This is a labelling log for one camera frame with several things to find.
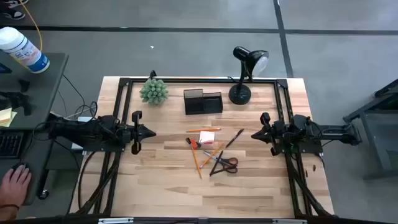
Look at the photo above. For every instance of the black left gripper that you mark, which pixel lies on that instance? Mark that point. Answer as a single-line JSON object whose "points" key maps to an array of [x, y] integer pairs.
{"points": [[127, 134]]}

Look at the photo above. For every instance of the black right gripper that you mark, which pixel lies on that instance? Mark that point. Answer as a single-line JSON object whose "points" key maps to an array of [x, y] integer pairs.
{"points": [[283, 133]]}

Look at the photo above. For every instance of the black binder clip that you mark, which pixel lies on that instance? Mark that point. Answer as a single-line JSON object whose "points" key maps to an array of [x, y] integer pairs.
{"points": [[199, 145], [187, 140]]}

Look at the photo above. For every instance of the pink white sticky note pad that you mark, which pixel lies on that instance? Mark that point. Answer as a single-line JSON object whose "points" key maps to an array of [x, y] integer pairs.
{"points": [[206, 137]]}

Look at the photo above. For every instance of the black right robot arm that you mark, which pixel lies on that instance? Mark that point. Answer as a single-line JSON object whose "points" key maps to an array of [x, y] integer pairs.
{"points": [[329, 132]]}

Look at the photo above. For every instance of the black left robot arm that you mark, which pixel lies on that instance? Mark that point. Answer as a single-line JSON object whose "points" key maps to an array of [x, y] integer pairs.
{"points": [[77, 129]]}

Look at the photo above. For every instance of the black mesh desk organizer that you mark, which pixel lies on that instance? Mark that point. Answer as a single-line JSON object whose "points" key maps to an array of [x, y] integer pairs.
{"points": [[199, 105]]}

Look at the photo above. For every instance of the green artificial potted plant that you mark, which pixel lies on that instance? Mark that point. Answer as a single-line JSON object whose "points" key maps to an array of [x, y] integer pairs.
{"points": [[154, 91]]}

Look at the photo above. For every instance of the black gooseneck desk lamp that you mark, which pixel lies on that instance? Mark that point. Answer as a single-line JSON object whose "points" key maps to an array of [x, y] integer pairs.
{"points": [[239, 94]]}

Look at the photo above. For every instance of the white power box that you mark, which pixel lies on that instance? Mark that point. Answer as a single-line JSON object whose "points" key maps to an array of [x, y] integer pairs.
{"points": [[84, 119]]}

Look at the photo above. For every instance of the black computer desk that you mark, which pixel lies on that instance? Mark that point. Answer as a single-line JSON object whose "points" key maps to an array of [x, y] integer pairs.
{"points": [[40, 93]]}

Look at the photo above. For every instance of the dark grey metal cart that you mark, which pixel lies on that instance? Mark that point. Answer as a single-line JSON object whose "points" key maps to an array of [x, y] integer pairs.
{"points": [[382, 124]]}

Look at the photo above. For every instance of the black computer mouse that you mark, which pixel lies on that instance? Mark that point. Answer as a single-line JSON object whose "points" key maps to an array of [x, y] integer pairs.
{"points": [[20, 165]]}

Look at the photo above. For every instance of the small black clamp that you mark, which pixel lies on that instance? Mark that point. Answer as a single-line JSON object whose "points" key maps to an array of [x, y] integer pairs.
{"points": [[24, 85]]}

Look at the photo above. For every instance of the black keyboard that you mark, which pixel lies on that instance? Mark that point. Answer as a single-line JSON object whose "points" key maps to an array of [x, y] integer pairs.
{"points": [[11, 144]]}

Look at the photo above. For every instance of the yellow sticky note pad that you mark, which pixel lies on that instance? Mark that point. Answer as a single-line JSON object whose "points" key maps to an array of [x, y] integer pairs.
{"points": [[6, 117]]}

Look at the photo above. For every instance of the person's hand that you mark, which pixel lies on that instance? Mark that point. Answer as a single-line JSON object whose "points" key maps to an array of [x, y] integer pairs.
{"points": [[14, 186]]}

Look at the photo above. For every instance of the white disinfectant wipes canister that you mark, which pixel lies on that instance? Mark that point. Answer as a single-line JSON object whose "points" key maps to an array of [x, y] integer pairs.
{"points": [[21, 49]]}

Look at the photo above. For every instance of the dark tablet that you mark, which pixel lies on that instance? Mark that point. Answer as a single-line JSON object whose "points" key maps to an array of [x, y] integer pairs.
{"points": [[4, 68]]}

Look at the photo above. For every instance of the person's shoe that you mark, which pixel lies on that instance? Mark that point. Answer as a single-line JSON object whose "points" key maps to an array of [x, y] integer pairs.
{"points": [[14, 2], [14, 14]]}

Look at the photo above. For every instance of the black aluminium table frame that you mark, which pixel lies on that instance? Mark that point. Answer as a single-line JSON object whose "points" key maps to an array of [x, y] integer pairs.
{"points": [[202, 80]]}

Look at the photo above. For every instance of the silver metal bracket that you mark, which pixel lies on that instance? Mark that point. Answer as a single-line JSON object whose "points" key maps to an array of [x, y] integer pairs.
{"points": [[115, 220], [289, 221]]}

